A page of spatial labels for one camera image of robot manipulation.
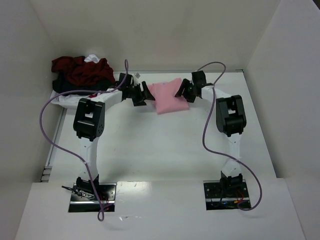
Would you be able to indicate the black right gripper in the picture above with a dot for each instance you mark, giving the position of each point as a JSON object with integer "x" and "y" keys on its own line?
{"x": 189, "y": 91}

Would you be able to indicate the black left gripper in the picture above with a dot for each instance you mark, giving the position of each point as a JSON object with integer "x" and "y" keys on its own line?
{"x": 137, "y": 94}

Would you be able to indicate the pink t shirt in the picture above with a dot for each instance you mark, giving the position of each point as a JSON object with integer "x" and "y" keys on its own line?
{"x": 165, "y": 100}

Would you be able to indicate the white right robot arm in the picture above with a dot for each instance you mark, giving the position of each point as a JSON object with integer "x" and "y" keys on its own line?
{"x": 230, "y": 119}

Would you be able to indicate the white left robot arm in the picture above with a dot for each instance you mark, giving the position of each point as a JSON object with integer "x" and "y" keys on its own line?
{"x": 89, "y": 125}

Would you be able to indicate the white t shirt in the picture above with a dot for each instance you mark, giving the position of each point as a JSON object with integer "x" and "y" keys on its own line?
{"x": 92, "y": 58}

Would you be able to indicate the dark red t shirt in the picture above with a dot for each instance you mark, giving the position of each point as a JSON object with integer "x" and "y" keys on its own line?
{"x": 81, "y": 73}

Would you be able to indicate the white plastic laundry basket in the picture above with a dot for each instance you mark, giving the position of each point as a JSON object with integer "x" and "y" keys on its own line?
{"x": 70, "y": 101}

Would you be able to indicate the black t shirt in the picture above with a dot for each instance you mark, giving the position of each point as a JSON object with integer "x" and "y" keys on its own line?
{"x": 61, "y": 85}

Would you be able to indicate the aluminium rail at table edge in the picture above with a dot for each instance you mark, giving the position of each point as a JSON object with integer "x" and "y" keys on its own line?
{"x": 132, "y": 72}

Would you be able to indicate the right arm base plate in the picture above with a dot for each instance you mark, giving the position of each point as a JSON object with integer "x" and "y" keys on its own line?
{"x": 229, "y": 200}

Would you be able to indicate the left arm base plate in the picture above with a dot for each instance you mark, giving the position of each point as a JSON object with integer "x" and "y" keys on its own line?
{"x": 87, "y": 202}

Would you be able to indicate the left side aluminium rail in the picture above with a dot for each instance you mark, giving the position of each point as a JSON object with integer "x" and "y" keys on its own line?
{"x": 52, "y": 150}

